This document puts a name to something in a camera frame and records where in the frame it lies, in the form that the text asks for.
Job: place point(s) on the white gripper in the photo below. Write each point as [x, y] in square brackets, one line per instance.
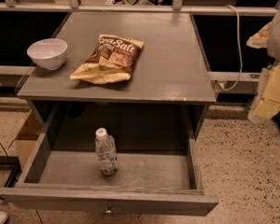
[266, 102]

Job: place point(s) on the clear plastic water bottle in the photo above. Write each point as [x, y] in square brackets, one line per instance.
[105, 149]

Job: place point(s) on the grey cabinet counter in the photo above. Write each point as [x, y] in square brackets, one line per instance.
[171, 68]

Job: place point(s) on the open grey top drawer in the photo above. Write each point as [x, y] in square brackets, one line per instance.
[158, 171]

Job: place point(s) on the metal drawer knob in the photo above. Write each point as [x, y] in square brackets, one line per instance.
[108, 210]

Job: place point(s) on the sea salt chips bag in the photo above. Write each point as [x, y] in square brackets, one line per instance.
[112, 61]

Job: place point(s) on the white bowl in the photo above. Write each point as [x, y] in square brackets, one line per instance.
[48, 53]

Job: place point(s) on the cardboard box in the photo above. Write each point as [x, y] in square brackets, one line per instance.
[27, 137]

